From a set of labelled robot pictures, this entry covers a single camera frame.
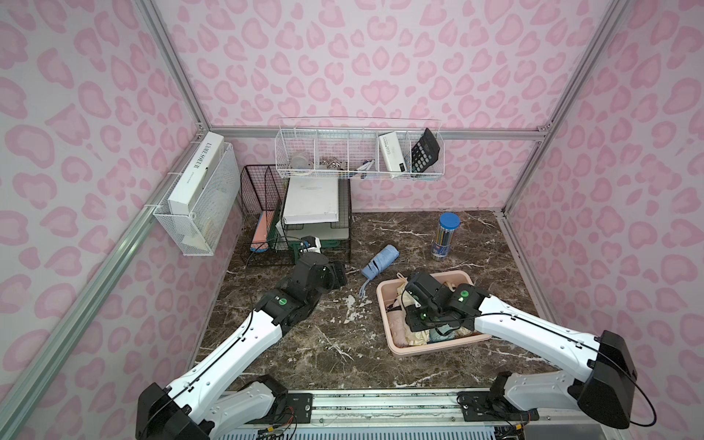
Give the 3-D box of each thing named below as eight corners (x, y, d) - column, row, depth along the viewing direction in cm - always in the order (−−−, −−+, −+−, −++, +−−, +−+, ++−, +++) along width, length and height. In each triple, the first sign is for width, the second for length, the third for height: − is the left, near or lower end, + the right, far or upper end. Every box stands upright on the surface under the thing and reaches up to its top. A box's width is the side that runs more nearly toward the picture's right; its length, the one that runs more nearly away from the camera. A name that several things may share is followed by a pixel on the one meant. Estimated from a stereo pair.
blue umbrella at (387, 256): (349, 288, 99) (349, 282, 96) (388, 248, 110) (389, 242, 107) (361, 297, 96) (361, 291, 93) (399, 255, 108) (400, 249, 105)
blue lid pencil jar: (431, 262, 106) (443, 228, 91) (428, 247, 111) (439, 212, 95) (448, 262, 106) (463, 228, 91) (445, 246, 111) (458, 212, 95)
